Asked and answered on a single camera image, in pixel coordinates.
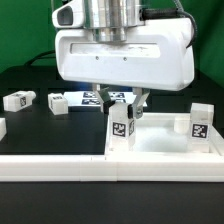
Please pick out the white obstacle bar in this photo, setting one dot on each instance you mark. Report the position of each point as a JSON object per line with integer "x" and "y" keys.
{"x": 27, "y": 168}
{"x": 219, "y": 143}
{"x": 3, "y": 129}

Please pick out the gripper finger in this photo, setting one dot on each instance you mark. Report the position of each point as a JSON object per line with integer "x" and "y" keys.
{"x": 135, "y": 110}
{"x": 103, "y": 97}

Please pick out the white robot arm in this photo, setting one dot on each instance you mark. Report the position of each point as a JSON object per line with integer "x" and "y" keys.
{"x": 109, "y": 20}

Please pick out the white obstacle front bar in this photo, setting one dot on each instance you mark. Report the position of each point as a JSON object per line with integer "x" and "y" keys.
{"x": 27, "y": 168}

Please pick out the white obstacle right bar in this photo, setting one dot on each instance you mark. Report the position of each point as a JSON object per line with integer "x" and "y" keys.
{"x": 219, "y": 143}

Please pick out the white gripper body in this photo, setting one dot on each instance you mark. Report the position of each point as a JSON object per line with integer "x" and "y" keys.
{"x": 156, "y": 55}

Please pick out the white square tabletop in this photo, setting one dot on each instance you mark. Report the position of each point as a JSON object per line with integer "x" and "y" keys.
{"x": 164, "y": 133}

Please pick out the white obstacle left bar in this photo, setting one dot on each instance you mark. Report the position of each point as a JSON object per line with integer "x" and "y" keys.
{"x": 3, "y": 129}

